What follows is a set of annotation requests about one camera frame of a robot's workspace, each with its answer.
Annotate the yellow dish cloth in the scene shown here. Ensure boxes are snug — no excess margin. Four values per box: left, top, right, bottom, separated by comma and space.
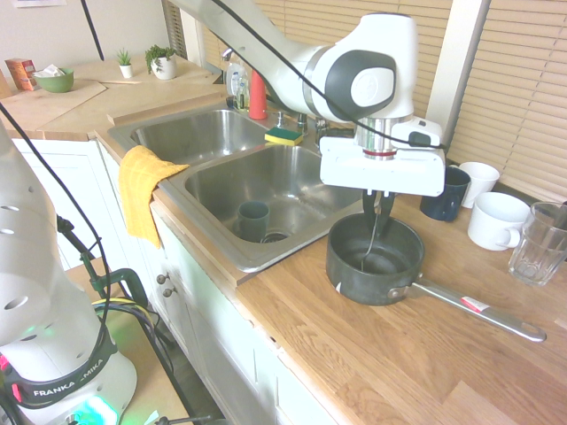
118, 144, 190, 250

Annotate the dark green cup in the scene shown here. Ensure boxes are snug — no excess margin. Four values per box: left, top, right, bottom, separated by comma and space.
237, 200, 270, 243

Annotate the red spray bottle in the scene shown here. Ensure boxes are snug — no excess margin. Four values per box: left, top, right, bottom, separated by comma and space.
247, 69, 269, 120

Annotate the green clamp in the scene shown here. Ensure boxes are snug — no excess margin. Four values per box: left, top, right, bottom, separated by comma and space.
55, 214, 150, 313

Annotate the navy blue mug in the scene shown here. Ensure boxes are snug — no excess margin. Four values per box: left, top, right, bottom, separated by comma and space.
419, 166, 472, 222

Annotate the orange cardboard box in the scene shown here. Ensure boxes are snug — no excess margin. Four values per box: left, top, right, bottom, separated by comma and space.
4, 57, 39, 93

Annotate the stainless steel double sink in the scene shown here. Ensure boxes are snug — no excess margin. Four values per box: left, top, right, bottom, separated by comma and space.
107, 108, 369, 274

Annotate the clear soap dispenser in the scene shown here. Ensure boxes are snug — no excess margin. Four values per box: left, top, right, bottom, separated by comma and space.
225, 61, 249, 97

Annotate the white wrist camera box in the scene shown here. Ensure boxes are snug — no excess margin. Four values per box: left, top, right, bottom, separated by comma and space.
392, 118, 447, 152

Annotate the small potted succulent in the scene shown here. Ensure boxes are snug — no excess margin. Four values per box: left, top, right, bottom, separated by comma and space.
115, 47, 135, 80

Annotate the long black cable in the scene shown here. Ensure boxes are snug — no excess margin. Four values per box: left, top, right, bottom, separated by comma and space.
0, 104, 198, 425

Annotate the large white mug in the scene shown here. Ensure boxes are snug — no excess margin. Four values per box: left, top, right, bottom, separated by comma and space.
467, 191, 532, 251

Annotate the green bowl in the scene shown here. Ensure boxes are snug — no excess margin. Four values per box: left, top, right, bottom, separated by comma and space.
33, 64, 75, 94

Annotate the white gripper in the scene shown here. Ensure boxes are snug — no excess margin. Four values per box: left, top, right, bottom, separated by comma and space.
318, 135, 447, 236

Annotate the black stand pole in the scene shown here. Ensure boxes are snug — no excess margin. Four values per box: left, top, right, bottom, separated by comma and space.
79, 0, 105, 62

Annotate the white base cabinet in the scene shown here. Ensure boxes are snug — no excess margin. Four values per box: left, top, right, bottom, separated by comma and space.
12, 139, 342, 425

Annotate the wide beige window blind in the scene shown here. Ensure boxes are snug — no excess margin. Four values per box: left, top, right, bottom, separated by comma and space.
201, 0, 454, 134

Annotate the clear drinking glass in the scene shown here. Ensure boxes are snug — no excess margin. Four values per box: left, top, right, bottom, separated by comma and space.
508, 201, 567, 288

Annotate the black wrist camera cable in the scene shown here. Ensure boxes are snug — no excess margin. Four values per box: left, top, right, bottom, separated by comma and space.
211, 0, 447, 150

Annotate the yellow and green sponge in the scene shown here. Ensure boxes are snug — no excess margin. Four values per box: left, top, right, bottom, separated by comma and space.
264, 127, 305, 148

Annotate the small white mug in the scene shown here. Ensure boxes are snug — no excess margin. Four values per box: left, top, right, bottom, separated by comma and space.
449, 161, 501, 209

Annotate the thin metal spoon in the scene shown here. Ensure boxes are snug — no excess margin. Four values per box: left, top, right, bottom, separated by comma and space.
361, 194, 383, 271

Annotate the bushy potted plant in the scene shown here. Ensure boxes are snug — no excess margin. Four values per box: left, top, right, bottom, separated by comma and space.
144, 43, 178, 81

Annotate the dark saucepan with steel handle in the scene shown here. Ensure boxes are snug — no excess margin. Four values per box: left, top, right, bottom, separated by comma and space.
325, 213, 548, 343

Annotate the clear pump soap bottle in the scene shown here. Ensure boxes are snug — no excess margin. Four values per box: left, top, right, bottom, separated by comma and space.
234, 81, 252, 112

